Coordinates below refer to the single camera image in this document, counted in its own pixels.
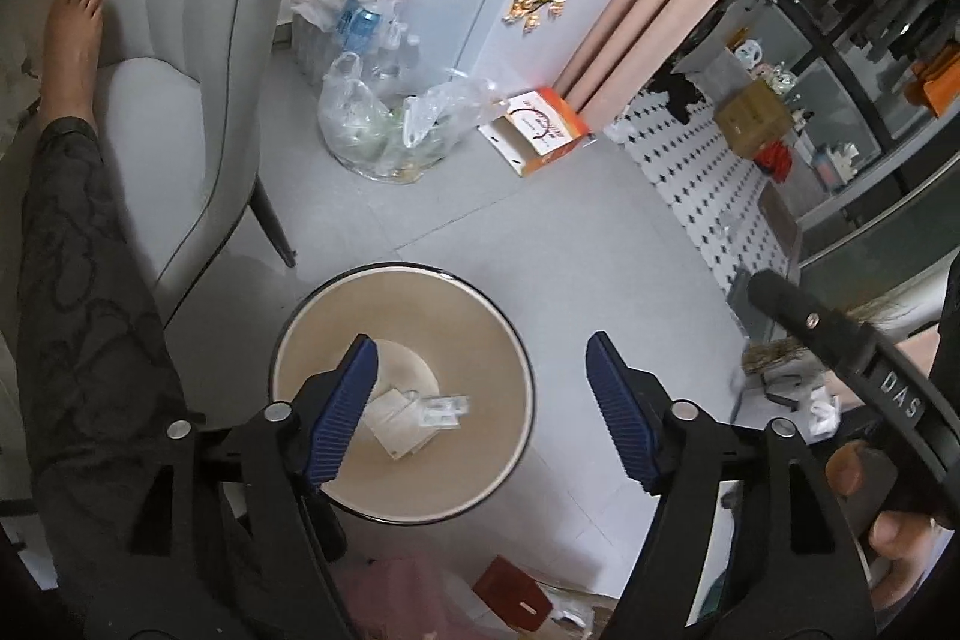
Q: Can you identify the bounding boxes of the white plastic bag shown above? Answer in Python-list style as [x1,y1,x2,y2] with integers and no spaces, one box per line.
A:
[361,388,470,459]

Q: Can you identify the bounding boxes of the beige trash bin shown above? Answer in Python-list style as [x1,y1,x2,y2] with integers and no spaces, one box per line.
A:
[268,263,535,526]

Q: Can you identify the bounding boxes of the person's right hand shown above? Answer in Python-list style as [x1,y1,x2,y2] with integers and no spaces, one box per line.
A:
[825,440,939,611]

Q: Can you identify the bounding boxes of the person's leg and foot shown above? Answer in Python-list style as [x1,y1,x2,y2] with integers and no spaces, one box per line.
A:
[13,0,266,640]

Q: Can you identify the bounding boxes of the red packet on floor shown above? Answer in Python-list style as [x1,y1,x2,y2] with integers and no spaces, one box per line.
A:
[472,555,553,633]

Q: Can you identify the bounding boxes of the white dotted floor mat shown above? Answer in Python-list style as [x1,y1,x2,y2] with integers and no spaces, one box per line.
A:
[604,91,791,292]

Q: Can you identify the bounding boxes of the brown cardboard box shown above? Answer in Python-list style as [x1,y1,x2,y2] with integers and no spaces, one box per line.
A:
[715,80,794,159]

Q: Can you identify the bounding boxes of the clear plastic garbage bag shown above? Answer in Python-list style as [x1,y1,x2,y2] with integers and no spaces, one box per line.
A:
[317,52,506,184]

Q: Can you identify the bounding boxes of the orange white flat box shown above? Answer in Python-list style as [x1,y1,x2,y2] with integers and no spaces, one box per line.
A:
[478,88,592,177]

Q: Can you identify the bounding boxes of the white bag of recyclables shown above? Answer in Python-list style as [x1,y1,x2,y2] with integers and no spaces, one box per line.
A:
[291,0,409,88]

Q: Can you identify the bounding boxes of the grey upholstered chair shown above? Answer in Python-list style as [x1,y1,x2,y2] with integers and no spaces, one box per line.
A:
[94,0,281,320]

